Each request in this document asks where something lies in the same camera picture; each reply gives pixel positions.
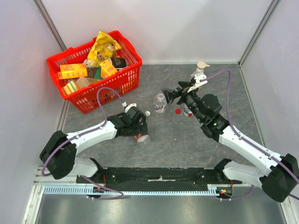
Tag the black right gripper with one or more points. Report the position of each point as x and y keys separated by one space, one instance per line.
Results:
x=179 y=94

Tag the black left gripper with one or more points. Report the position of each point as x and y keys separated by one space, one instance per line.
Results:
x=141 y=129

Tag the clear bottle red label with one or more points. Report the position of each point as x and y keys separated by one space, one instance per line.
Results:
x=141 y=138

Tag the clear bottle blue label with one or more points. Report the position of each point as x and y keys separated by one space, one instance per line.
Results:
x=160 y=103

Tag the red bottle cap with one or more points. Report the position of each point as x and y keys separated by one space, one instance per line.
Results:
x=178 y=111

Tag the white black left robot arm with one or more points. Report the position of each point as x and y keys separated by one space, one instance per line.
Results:
x=60 y=155

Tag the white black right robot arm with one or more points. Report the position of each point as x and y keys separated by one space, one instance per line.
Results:
x=275 y=174

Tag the beige pump soap bottle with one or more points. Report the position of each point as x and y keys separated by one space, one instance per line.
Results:
x=200 y=69

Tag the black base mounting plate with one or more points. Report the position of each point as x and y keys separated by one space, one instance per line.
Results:
x=159 y=179

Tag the black can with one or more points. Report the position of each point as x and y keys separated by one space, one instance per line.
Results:
x=118 y=62

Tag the red plastic shopping basket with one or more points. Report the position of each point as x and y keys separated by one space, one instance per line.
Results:
x=124 y=81

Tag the orange box small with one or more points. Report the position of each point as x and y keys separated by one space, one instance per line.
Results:
x=107 y=69

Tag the wooden block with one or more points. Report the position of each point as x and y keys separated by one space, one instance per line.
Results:
x=83 y=82

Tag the striped sponge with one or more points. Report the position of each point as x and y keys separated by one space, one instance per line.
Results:
x=70 y=88

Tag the yellow snack bag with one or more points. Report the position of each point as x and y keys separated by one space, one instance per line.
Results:
x=104 y=48

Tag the orange box large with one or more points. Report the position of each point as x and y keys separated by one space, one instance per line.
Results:
x=69 y=71

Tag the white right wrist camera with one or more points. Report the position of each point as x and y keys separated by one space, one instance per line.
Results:
x=197 y=81

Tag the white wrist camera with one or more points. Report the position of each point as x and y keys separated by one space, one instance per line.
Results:
x=197 y=81
x=128 y=106

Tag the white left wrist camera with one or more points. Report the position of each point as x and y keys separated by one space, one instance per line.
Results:
x=128 y=106

